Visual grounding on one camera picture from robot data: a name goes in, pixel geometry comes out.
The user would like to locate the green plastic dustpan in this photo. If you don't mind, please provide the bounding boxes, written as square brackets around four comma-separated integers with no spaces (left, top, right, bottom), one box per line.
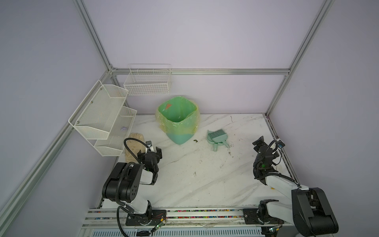
[207,129,230,152]

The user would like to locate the green hand brush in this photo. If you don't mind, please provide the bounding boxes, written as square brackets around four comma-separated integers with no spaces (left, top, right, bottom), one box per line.
[208,129,230,149]

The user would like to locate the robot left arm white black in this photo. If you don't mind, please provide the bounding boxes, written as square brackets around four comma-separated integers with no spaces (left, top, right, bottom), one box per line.
[102,138,166,226]

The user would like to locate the robot right arm white black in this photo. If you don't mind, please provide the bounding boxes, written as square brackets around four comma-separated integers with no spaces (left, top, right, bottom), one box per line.
[252,136,339,237]

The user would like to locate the beige glove left side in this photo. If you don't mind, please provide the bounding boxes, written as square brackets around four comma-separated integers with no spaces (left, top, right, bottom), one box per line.
[125,133,146,163]

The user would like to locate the green trash bin with bag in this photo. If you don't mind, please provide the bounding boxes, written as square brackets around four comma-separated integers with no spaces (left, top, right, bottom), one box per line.
[155,96,200,145]

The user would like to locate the white mesh two-tier shelf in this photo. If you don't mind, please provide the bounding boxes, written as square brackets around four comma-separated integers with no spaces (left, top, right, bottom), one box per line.
[68,81,137,157]

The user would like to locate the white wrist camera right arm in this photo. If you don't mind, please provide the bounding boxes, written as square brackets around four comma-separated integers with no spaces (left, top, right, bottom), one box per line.
[276,139,285,149]

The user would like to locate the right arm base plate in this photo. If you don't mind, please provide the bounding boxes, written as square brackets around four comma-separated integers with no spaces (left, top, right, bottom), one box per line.
[242,208,284,225]

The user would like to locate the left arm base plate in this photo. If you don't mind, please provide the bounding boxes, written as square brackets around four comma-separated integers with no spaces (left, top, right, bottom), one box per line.
[125,209,167,226]

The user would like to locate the white slotted cable duct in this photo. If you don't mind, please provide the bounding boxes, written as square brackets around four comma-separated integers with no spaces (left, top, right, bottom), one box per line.
[90,227,265,237]

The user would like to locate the aluminium front rail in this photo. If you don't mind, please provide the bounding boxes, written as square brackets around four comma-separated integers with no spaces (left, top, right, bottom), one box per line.
[81,205,293,229]

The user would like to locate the white wire basket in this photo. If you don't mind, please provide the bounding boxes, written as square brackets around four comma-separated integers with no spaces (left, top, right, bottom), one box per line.
[123,64,172,96]

